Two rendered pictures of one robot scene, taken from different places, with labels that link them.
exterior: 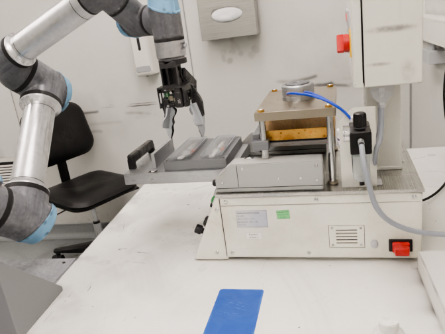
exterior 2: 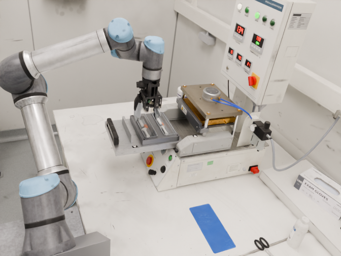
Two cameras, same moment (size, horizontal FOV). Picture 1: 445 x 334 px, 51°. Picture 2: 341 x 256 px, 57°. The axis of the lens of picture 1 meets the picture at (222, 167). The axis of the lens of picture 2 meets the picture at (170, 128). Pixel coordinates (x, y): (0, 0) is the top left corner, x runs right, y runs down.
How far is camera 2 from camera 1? 91 cm
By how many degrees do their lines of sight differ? 40
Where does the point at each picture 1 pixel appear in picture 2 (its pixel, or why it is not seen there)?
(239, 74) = (68, 24)
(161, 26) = (156, 61)
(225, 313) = (204, 222)
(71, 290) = (103, 231)
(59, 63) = not seen: outside the picture
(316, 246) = (219, 174)
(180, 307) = (179, 224)
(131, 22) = (131, 54)
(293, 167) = (220, 141)
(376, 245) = (245, 170)
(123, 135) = not seen: outside the picture
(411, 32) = (285, 82)
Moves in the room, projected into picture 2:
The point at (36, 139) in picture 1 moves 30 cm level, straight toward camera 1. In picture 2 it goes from (49, 134) to (115, 170)
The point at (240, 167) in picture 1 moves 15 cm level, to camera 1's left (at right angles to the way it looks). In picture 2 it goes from (195, 143) to (167, 154)
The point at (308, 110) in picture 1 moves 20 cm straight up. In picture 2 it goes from (231, 113) to (242, 69)
